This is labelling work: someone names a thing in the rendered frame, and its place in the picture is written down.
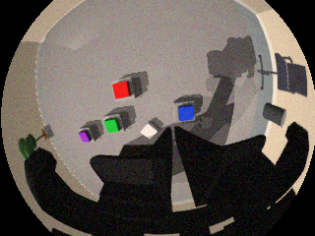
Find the purple button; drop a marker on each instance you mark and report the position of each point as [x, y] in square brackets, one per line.
[88, 134]

